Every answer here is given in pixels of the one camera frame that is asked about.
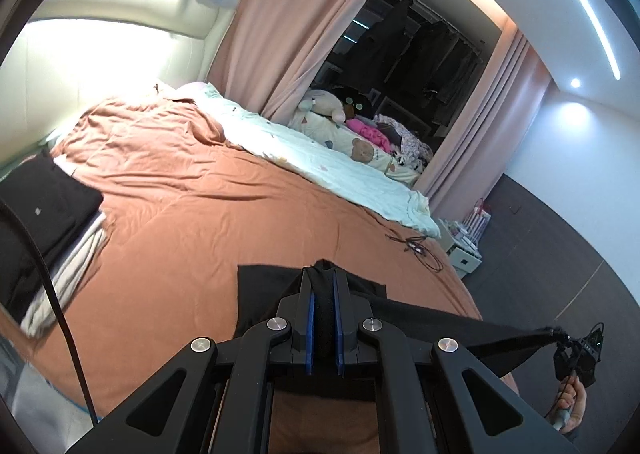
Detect black garment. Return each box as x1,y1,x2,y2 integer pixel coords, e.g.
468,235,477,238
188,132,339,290
234,260,566,377

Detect beige folded clothes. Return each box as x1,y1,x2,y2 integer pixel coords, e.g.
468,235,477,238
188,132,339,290
44,154,106,309

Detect black folded clothes stack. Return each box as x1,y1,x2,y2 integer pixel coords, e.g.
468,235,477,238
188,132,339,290
1,153,103,321

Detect right hand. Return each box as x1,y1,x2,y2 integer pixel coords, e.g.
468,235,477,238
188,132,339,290
547,373,587,434

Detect white bedside cabinet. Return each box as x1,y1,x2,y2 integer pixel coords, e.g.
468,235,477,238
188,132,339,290
436,218,483,279

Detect white quilt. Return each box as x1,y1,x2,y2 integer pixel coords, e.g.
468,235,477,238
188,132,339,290
160,82,440,237

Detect floral blanket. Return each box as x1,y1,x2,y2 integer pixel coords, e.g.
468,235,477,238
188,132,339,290
373,114,434,173

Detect bear print pillow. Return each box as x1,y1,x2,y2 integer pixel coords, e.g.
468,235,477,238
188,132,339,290
288,110,420,188

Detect pink cloth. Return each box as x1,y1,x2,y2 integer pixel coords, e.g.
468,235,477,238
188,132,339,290
346,118,393,154

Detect brown bed cover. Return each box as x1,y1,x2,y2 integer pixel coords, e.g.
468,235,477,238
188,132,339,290
19,96,522,454

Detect dark owl plush toy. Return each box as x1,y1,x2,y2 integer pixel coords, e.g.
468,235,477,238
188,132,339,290
332,86,374,119

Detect beige plush toy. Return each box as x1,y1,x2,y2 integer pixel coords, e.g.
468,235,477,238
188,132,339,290
297,89,346,124

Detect pink curtain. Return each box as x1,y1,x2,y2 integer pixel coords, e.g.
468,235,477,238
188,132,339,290
208,0,366,124

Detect white padded headboard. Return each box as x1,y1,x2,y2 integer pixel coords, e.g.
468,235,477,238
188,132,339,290
1,0,234,162

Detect black cables on bed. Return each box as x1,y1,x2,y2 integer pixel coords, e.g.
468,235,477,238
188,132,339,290
385,231,445,273

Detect black camera cable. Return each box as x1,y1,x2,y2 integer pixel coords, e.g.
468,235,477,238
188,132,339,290
0,198,100,427

